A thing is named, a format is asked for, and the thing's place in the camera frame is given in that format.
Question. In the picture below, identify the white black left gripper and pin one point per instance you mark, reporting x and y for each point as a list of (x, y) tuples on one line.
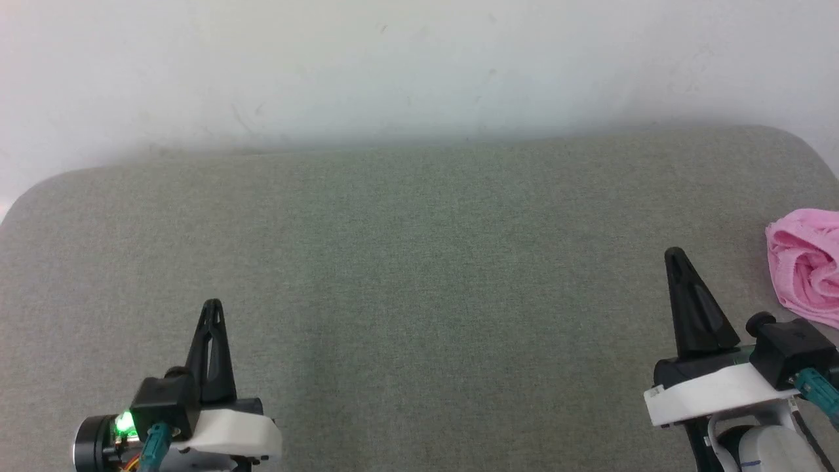
[(229, 432)]

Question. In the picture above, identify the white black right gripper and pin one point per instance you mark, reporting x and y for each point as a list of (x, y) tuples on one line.
[(714, 393)]

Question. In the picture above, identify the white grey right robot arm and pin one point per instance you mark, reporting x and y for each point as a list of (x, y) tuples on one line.
[(763, 452)]

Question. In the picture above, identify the pink garment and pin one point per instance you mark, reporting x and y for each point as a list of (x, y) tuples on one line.
[(807, 262)]

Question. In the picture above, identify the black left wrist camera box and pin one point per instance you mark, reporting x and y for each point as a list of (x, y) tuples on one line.
[(164, 406)]

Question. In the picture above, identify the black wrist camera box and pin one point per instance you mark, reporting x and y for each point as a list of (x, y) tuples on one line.
[(796, 347), (164, 406)]

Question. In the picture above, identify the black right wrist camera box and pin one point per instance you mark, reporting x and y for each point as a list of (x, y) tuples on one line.
[(796, 347)]

